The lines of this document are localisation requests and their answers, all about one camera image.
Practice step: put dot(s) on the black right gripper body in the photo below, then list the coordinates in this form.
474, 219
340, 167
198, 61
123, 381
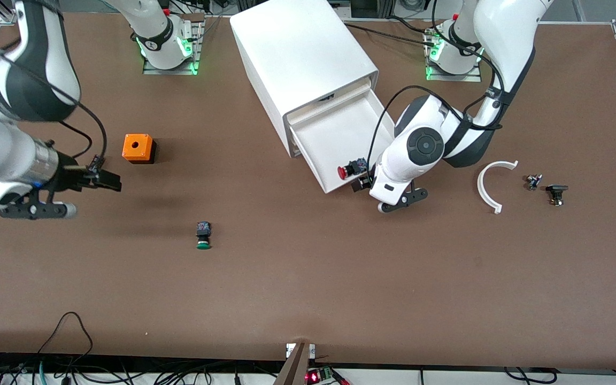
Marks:
70, 177

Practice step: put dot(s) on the red push button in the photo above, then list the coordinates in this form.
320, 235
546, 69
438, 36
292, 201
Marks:
346, 171

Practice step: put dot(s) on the cream drawer with dark notch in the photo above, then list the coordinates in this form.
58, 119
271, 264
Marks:
340, 133

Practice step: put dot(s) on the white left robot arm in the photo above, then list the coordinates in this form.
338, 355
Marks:
420, 149

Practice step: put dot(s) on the orange button box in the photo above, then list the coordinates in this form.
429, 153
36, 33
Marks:
137, 145

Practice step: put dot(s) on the green push button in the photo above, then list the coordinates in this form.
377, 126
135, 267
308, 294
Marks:
203, 236

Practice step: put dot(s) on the white drawer cabinet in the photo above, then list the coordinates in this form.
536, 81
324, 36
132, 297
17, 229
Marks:
297, 48

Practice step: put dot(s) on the small black terminal block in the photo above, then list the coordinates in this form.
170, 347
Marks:
97, 162

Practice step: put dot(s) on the white curved plastic clip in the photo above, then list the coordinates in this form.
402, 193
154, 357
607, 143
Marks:
480, 187

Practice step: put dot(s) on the small grey metal part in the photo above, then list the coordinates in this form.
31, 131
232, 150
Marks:
532, 182

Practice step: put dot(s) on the circuit board with red light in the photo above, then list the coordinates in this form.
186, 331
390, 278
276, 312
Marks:
318, 376

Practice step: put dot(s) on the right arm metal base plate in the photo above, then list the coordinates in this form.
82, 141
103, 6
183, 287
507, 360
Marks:
169, 71

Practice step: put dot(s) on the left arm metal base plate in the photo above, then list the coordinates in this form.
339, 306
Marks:
447, 78

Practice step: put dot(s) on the small black switch part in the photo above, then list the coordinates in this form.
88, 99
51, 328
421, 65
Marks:
556, 191

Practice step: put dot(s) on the grey wedge camera mount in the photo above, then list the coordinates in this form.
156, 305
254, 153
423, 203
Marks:
294, 369

